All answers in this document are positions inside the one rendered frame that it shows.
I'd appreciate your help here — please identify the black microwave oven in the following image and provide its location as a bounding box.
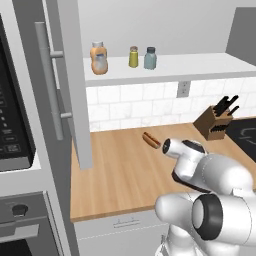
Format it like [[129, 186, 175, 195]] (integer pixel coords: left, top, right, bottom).
[[0, 13, 38, 173]]

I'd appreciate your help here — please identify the grey oven handle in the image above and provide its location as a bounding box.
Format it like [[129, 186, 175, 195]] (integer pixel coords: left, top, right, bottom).
[[0, 223, 41, 245]]

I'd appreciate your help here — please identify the blue-grey shaker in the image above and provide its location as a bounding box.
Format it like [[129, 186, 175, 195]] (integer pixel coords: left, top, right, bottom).
[[143, 46, 158, 71]]

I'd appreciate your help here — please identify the grey oven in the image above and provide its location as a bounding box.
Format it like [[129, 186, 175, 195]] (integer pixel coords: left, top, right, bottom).
[[0, 191, 65, 256]]

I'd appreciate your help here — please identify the orange condiment bottle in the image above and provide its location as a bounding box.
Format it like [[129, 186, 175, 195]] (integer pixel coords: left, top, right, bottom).
[[89, 41, 109, 76]]

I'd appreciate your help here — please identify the grey cabinet door handle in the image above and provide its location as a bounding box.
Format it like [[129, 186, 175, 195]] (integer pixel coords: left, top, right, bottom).
[[34, 21, 73, 141]]

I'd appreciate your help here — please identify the grey wall outlet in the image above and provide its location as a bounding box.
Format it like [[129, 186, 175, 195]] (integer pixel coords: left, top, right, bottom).
[[176, 80, 192, 99]]

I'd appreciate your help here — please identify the wooden knife block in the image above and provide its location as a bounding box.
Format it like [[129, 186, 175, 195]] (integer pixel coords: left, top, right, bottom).
[[192, 94, 241, 142]]

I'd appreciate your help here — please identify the black hob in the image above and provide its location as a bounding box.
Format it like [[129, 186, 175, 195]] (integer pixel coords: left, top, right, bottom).
[[226, 116, 256, 165]]

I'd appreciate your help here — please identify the hot dog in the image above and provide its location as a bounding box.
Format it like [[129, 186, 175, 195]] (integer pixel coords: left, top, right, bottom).
[[141, 131, 162, 149]]

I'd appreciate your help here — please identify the black oven knob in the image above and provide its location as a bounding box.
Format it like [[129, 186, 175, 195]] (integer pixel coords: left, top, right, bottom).
[[11, 203, 30, 218]]

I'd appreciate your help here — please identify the white drawer front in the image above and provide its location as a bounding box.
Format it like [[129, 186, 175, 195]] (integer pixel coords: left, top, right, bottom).
[[73, 209, 171, 242]]

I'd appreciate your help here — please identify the grey drawer handle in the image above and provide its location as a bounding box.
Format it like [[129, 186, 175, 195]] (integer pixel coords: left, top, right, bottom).
[[112, 217, 141, 230]]

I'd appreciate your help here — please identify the grey cabinet door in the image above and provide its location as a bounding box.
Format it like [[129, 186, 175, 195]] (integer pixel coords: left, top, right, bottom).
[[43, 0, 94, 171]]

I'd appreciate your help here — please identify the white cupboard door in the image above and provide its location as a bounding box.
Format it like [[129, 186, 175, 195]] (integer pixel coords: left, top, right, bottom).
[[76, 232, 172, 256]]

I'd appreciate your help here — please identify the yellow shaker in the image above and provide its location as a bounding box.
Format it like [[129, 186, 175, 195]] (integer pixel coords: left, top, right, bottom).
[[128, 45, 140, 69]]

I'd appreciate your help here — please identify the white cabinet shelf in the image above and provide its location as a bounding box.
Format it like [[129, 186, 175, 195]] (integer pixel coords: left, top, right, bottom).
[[82, 52, 256, 88]]

